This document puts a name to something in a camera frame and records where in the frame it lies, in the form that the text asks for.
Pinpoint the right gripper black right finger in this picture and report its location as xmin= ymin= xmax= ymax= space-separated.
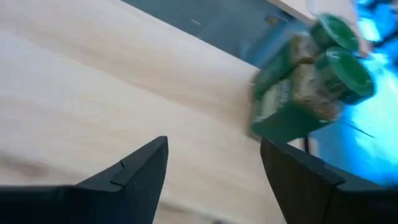
xmin=260 ymin=138 xmax=398 ymax=224

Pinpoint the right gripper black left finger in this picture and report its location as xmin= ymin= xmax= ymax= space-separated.
xmin=0 ymin=136 xmax=169 ymax=224

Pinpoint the green lidded spice jar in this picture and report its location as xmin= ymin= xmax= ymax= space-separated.
xmin=248 ymin=46 xmax=376 ymax=144
xmin=253 ymin=12 xmax=361 ymax=96

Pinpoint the wooden shelf with black legs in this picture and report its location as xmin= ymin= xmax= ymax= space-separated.
xmin=0 ymin=0 xmax=308 ymax=224

